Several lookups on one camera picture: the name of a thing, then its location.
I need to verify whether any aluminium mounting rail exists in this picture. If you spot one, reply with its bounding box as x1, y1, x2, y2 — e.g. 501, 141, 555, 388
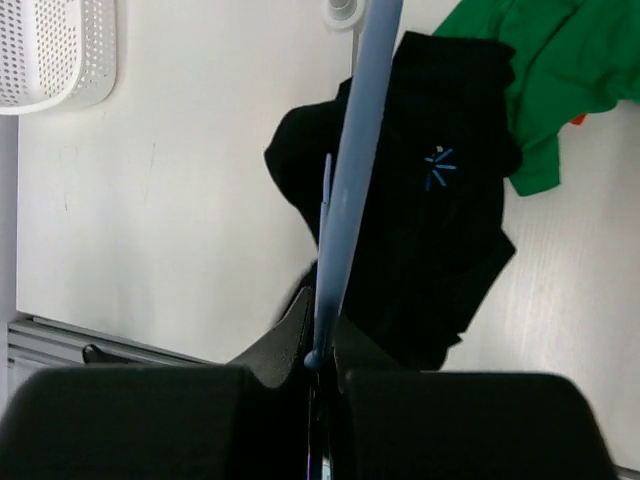
7, 317, 207, 366

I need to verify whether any white perforated basket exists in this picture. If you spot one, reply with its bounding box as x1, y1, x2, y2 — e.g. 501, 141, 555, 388
1, 0, 117, 116

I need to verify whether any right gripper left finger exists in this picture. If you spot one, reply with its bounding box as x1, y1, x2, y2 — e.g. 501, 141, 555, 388
1, 288, 313, 479

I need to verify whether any silver clothes rack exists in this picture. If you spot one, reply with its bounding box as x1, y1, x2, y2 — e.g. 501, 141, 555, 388
321, 0, 368, 74

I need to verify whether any black t shirt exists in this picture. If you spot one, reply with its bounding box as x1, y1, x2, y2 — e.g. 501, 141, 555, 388
263, 30, 524, 372

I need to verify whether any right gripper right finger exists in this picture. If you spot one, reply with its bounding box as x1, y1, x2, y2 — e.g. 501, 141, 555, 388
332, 320, 617, 479

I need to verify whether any orange t shirt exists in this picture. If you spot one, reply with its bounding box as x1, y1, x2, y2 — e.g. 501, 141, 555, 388
570, 114, 586, 125

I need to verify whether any green t shirt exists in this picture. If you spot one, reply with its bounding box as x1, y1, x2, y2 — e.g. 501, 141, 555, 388
434, 0, 639, 197

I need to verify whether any blue wire hanger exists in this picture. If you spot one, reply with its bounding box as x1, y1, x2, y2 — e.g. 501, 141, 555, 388
304, 1, 403, 371

